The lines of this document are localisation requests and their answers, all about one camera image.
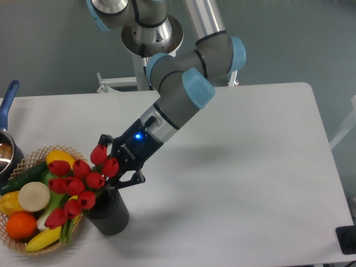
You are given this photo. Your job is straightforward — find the green bok choy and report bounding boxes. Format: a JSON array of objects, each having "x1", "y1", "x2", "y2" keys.
[{"x1": 37, "y1": 171, "x2": 68, "y2": 231}]

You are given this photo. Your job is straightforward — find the yellow banana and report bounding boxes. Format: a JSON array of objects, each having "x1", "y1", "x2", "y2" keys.
[{"x1": 25, "y1": 207, "x2": 81, "y2": 254}]

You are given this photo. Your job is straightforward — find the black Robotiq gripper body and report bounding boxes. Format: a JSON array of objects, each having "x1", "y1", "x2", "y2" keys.
[{"x1": 111, "y1": 118, "x2": 164, "y2": 178}]

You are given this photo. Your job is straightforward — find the yellow lemon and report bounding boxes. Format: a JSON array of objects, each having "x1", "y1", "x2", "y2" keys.
[{"x1": 46, "y1": 150, "x2": 76, "y2": 167}]

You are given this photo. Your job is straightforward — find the woven wicker basket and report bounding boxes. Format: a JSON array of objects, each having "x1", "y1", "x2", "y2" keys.
[{"x1": 1, "y1": 145, "x2": 87, "y2": 255}]

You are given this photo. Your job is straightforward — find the beige round radish slice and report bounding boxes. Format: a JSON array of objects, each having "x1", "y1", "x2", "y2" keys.
[{"x1": 18, "y1": 182, "x2": 51, "y2": 212}]

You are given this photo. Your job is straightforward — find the yellow bell pepper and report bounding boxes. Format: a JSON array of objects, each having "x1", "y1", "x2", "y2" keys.
[{"x1": 1, "y1": 191, "x2": 26, "y2": 216}]

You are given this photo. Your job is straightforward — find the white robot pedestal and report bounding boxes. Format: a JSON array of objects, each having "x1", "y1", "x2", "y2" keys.
[{"x1": 121, "y1": 14, "x2": 184, "y2": 91}]

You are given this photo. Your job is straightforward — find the black device at table edge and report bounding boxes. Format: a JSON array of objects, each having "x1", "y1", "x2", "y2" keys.
[{"x1": 335, "y1": 225, "x2": 355, "y2": 255}]

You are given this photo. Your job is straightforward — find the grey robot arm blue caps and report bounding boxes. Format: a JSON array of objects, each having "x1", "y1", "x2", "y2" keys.
[{"x1": 87, "y1": 1, "x2": 246, "y2": 189}]

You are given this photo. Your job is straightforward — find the red tulip bouquet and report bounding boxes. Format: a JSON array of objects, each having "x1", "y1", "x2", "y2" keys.
[{"x1": 44, "y1": 144, "x2": 120, "y2": 245}]

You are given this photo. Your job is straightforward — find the white frame at right edge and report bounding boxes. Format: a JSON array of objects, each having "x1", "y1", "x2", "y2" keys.
[{"x1": 329, "y1": 95, "x2": 355, "y2": 150}]

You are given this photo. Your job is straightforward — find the green cucumber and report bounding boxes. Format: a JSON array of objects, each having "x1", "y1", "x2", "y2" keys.
[{"x1": 1, "y1": 161, "x2": 48, "y2": 195}]

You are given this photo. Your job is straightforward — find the dark grey ribbed vase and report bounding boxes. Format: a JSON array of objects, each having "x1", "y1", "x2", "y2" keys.
[{"x1": 87, "y1": 189, "x2": 129, "y2": 235}]

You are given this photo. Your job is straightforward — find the blue handled saucepan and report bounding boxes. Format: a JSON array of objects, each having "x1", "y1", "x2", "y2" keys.
[{"x1": 1, "y1": 80, "x2": 24, "y2": 187}]

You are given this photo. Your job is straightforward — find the orange fruit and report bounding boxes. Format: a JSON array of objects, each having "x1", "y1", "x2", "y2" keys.
[{"x1": 6, "y1": 212, "x2": 37, "y2": 239}]

